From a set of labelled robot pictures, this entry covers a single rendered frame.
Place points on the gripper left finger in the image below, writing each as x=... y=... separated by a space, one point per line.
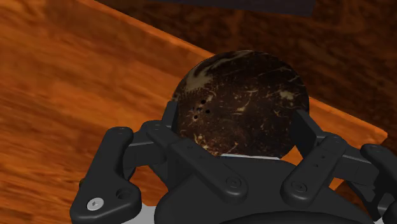
x=108 y=173

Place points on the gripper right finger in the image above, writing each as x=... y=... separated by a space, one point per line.
x=322 y=167

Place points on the dark brown coconut shell ball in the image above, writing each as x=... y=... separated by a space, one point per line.
x=242 y=102

